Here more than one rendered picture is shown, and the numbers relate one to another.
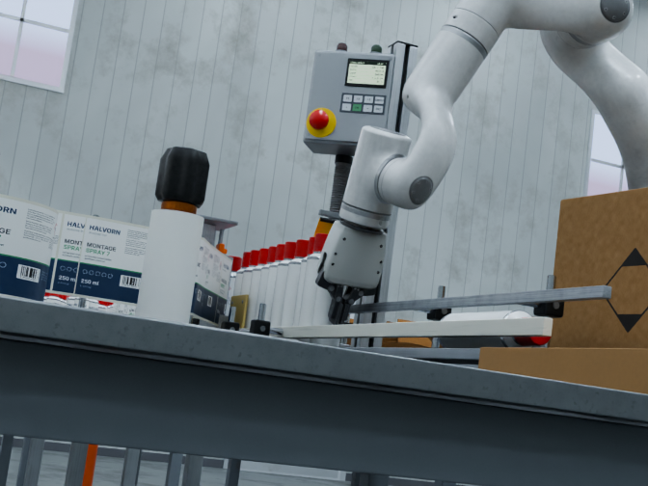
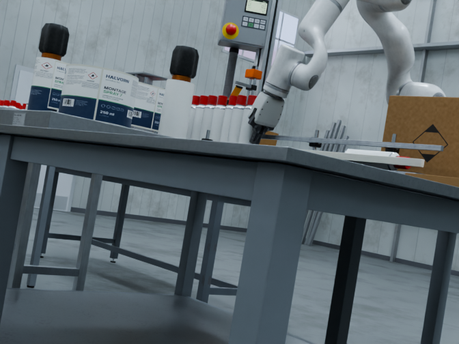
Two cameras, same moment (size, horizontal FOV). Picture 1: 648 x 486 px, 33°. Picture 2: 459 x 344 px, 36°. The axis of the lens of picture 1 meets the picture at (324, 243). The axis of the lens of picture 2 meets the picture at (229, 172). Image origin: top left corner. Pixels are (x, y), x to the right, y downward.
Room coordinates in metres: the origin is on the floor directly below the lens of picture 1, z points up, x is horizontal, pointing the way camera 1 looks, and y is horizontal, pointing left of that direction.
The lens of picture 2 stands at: (-0.33, 0.74, 0.76)
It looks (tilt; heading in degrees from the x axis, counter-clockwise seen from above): 2 degrees up; 342
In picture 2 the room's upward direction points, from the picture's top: 9 degrees clockwise
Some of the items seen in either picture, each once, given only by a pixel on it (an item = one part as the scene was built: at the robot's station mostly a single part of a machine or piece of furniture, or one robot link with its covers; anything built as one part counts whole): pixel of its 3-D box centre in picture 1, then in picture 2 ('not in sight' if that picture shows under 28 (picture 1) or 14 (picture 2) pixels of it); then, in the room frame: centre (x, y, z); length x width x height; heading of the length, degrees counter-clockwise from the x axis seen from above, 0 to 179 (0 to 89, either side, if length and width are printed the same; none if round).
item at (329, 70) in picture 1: (354, 104); (245, 21); (2.09, -0.02, 1.38); 0.17 x 0.10 x 0.19; 77
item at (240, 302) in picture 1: (236, 316); not in sight; (2.23, 0.16, 0.94); 0.10 x 0.01 x 0.09; 22
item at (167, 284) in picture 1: (175, 236); (178, 94); (1.78, 0.25, 1.03); 0.09 x 0.09 x 0.30
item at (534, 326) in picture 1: (349, 331); (274, 150); (1.68, -0.06, 0.90); 1.07 x 0.01 x 0.02; 22
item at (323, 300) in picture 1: (331, 290); (248, 125); (1.86, -0.02, 0.98); 0.05 x 0.05 x 0.20
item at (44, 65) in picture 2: not in sight; (48, 70); (1.90, 0.64, 1.04); 0.09 x 0.09 x 0.29
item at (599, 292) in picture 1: (395, 306); (294, 138); (1.70, -0.13, 0.95); 1.07 x 0.01 x 0.01; 22
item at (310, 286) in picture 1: (317, 291); (237, 125); (1.91, 0.00, 0.98); 0.05 x 0.05 x 0.20
